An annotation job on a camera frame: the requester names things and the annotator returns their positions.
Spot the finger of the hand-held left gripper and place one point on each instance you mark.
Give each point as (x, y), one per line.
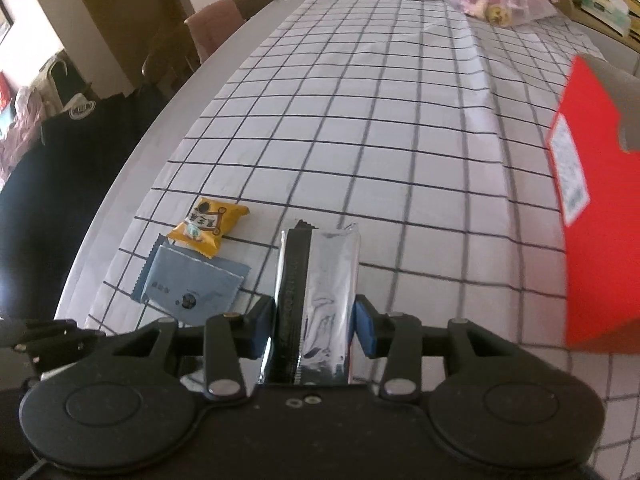
(50, 340)

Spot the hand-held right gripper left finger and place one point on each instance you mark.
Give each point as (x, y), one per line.
(262, 330)

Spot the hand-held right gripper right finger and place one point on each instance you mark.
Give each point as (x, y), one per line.
(364, 330)

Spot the silver foil snack packet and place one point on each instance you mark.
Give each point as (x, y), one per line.
(325, 285)

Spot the red cardboard box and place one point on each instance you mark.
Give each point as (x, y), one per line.
(600, 235)

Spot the blue grey snack packet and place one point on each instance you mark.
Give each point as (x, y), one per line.
(190, 280)

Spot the yellow snack packet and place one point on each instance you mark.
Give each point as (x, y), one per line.
(210, 225)

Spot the pink patterned cloth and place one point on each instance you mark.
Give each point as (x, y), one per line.
(17, 130)

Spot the white checked tablecloth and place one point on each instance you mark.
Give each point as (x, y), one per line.
(375, 110)

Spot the white bag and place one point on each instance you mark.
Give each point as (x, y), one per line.
(62, 80)

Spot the wooden chair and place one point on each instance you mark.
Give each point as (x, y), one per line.
(165, 67)

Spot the green white carton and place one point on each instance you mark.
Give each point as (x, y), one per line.
(602, 7)

